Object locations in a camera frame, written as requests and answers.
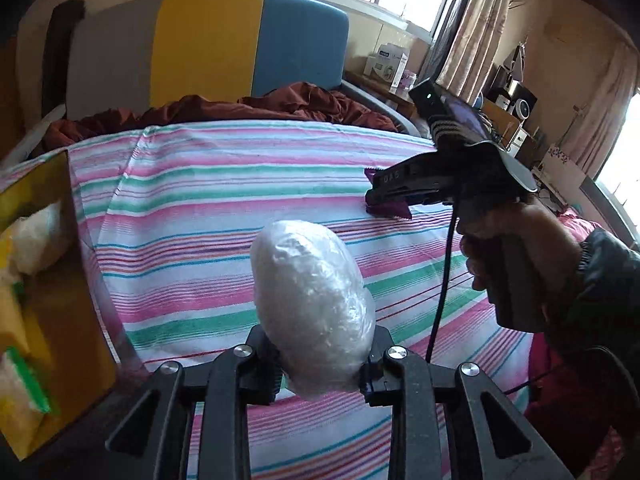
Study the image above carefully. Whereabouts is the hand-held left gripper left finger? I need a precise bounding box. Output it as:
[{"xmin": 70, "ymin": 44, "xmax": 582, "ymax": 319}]
[{"xmin": 105, "ymin": 325, "xmax": 281, "ymax": 480}]

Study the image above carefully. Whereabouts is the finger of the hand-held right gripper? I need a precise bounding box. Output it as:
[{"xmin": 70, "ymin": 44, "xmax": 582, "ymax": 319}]
[
  {"xmin": 372, "ymin": 154, "xmax": 453, "ymax": 189},
  {"xmin": 365, "ymin": 187, "xmax": 453, "ymax": 207}
]

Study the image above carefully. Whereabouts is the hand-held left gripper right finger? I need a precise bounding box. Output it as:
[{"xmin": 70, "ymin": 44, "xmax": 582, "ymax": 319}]
[{"xmin": 357, "ymin": 325, "xmax": 576, "ymax": 480}]

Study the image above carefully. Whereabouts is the purple packet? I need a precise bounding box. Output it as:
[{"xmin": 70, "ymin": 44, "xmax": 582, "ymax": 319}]
[{"xmin": 363, "ymin": 167, "xmax": 413, "ymax": 220}]

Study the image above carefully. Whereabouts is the white plastic-wrapped bundle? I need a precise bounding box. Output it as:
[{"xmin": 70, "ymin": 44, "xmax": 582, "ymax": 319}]
[
  {"xmin": 250, "ymin": 219, "xmax": 376, "ymax": 402},
  {"xmin": 0, "ymin": 355, "xmax": 43, "ymax": 413},
  {"xmin": 10, "ymin": 202, "xmax": 73, "ymax": 276}
]

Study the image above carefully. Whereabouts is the gold tin box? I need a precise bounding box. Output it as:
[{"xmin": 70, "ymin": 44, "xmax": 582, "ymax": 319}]
[{"xmin": 0, "ymin": 150, "xmax": 151, "ymax": 461}]

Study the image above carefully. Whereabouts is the green packet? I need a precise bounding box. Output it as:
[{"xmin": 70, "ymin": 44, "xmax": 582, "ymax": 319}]
[{"xmin": 7, "ymin": 347, "xmax": 53, "ymax": 416}]

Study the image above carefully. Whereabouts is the yellow packet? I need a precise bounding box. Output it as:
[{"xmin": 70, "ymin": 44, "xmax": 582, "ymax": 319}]
[{"xmin": 0, "ymin": 237, "xmax": 31, "ymax": 361}]

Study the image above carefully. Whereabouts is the person's right forearm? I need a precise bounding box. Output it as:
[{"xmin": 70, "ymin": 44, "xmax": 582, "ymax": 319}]
[{"xmin": 542, "ymin": 227, "xmax": 640, "ymax": 461}]

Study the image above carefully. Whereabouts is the person's right hand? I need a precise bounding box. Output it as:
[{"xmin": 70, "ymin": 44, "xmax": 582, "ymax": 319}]
[{"xmin": 457, "ymin": 195, "xmax": 583, "ymax": 311}]

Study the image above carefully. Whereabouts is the cluttered shelf unit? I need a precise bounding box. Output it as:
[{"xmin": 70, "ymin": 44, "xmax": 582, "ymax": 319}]
[{"xmin": 470, "ymin": 40, "xmax": 546, "ymax": 161}]

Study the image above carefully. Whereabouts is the black stereo speaker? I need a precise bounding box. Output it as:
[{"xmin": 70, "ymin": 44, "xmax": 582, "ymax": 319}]
[{"xmin": 487, "ymin": 77, "xmax": 538, "ymax": 121}]

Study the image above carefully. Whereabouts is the wooden desk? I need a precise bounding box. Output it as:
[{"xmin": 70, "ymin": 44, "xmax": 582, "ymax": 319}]
[{"xmin": 342, "ymin": 70, "xmax": 431, "ymax": 136}]

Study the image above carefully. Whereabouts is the white appliance box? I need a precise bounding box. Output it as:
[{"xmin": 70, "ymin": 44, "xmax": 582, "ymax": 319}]
[{"xmin": 364, "ymin": 42, "xmax": 411, "ymax": 88}]

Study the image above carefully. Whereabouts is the floral curtain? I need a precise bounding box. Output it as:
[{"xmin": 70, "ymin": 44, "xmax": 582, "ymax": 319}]
[
  {"xmin": 562, "ymin": 40, "xmax": 640, "ymax": 176},
  {"xmin": 440, "ymin": 0, "xmax": 516, "ymax": 106}
]

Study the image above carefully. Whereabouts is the maroon blanket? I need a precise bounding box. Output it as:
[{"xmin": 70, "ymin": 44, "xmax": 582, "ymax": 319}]
[{"xmin": 42, "ymin": 81, "xmax": 401, "ymax": 153}]

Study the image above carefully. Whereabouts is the pink clothing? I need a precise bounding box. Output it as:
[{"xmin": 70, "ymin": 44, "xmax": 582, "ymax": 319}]
[{"xmin": 522, "ymin": 332, "xmax": 640, "ymax": 480}]

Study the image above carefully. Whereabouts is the grey yellow blue headboard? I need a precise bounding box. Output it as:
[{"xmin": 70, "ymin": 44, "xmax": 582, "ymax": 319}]
[{"xmin": 65, "ymin": 0, "xmax": 350, "ymax": 121}]

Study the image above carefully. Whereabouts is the white chair armrest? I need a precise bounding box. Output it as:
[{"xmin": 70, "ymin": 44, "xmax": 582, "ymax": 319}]
[{"xmin": 0, "ymin": 105, "xmax": 68, "ymax": 166}]

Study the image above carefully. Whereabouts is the black rolled mat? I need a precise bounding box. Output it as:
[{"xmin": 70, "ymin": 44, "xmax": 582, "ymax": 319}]
[{"xmin": 42, "ymin": 0, "xmax": 86, "ymax": 116}]

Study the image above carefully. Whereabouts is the black cable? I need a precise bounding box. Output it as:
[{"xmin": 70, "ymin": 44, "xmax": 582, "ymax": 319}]
[{"xmin": 425, "ymin": 202, "xmax": 636, "ymax": 461}]

